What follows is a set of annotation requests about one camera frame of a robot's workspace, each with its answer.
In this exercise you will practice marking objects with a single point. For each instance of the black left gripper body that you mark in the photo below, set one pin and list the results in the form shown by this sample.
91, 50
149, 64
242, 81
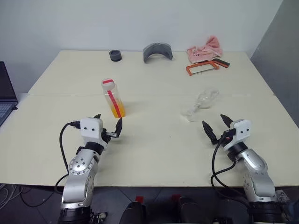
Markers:
106, 140

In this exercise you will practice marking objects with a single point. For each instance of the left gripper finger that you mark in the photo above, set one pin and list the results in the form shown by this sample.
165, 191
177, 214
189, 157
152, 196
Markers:
97, 116
119, 127

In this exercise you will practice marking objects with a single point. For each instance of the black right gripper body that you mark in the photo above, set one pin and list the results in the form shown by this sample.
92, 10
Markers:
226, 137

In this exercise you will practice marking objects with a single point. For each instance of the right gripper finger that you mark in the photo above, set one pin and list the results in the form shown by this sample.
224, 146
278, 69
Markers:
209, 131
227, 121

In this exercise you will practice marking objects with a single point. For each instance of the orange juice bottle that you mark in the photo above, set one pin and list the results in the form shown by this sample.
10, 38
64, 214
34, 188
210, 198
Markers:
115, 105

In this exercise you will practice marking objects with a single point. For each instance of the clear plastic wine glass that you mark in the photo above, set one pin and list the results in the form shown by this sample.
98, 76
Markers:
205, 98

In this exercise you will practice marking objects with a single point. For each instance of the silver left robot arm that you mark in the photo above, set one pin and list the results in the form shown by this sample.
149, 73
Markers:
80, 165

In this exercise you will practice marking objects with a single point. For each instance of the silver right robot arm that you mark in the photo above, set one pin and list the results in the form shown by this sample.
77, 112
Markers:
254, 168

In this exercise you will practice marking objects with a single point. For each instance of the black and red hand tool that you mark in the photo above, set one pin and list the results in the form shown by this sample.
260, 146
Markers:
223, 62

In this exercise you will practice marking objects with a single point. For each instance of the orange hacksaw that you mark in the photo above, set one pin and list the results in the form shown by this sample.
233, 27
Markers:
189, 70

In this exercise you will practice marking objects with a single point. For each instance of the pink cloth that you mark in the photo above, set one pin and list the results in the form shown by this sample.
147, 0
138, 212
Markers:
205, 52

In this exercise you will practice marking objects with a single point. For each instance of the grey curved pad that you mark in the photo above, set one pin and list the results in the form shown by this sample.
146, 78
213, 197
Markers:
147, 54

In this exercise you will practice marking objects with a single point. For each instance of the dark rounded shape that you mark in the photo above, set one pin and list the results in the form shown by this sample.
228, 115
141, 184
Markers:
133, 213

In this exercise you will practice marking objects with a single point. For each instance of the dark laptop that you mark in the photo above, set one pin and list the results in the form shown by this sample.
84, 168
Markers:
5, 93

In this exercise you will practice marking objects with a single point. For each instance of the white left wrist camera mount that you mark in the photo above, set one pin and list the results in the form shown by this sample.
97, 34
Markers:
91, 129

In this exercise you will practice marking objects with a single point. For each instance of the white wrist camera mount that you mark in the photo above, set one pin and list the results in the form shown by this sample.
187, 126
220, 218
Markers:
243, 131
91, 129

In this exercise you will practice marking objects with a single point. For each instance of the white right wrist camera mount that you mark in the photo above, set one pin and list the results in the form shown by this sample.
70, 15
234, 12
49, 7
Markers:
243, 131

